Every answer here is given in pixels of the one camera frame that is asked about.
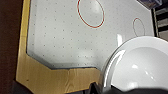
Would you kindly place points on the yellow air hockey table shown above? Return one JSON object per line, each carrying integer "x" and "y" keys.
{"x": 60, "y": 36}

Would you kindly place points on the white bowl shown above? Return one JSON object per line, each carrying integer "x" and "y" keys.
{"x": 136, "y": 65}

